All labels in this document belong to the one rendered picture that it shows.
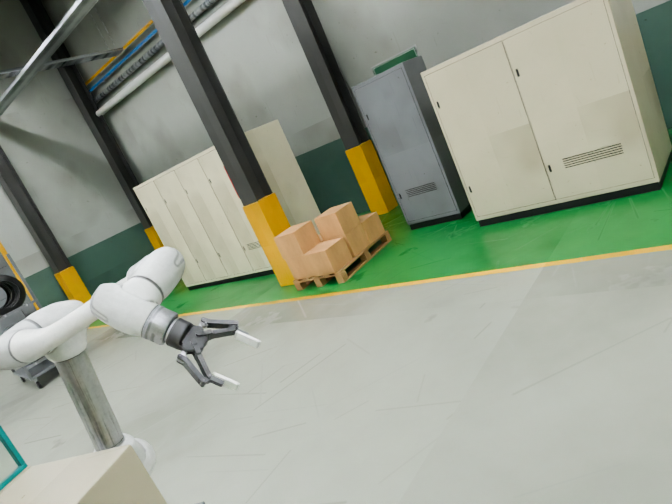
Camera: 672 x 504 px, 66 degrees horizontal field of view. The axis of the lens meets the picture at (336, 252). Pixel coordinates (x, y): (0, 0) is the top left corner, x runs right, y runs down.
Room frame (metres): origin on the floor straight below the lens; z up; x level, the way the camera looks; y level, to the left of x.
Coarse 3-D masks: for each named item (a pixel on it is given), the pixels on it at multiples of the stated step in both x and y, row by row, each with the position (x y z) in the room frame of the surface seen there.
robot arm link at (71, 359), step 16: (64, 304) 1.72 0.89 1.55; (80, 304) 1.75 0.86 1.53; (32, 320) 1.62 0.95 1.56; (48, 320) 1.63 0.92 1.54; (80, 336) 1.69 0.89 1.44; (64, 352) 1.65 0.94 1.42; (80, 352) 1.69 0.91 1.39; (64, 368) 1.67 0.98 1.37; (80, 368) 1.68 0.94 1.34; (64, 384) 1.69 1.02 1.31; (80, 384) 1.68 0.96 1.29; (96, 384) 1.71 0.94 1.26; (80, 400) 1.68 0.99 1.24; (96, 400) 1.70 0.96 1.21; (80, 416) 1.70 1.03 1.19; (96, 416) 1.69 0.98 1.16; (112, 416) 1.73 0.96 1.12; (96, 432) 1.69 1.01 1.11; (112, 432) 1.71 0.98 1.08; (96, 448) 1.70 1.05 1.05; (144, 448) 1.79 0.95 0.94; (144, 464) 1.74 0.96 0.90
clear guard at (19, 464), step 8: (0, 432) 1.24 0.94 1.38; (0, 440) 1.23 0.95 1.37; (8, 440) 1.24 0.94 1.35; (0, 448) 1.22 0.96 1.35; (8, 448) 1.24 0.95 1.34; (0, 456) 1.21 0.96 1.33; (8, 456) 1.23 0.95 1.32; (16, 456) 1.23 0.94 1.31; (0, 464) 1.20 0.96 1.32; (8, 464) 1.22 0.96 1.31; (16, 464) 1.23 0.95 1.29; (24, 464) 1.24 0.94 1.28; (0, 472) 1.19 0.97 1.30; (8, 472) 1.21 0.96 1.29; (16, 472) 1.21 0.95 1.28; (0, 480) 1.18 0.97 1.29; (8, 480) 1.19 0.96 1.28; (0, 488) 1.17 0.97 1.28
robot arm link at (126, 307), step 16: (112, 288) 1.28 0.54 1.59; (128, 288) 1.29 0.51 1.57; (144, 288) 1.30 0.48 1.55; (96, 304) 1.26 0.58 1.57; (112, 304) 1.25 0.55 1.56; (128, 304) 1.25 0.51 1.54; (144, 304) 1.26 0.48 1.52; (112, 320) 1.24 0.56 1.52; (128, 320) 1.24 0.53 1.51; (144, 320) 1.24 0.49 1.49
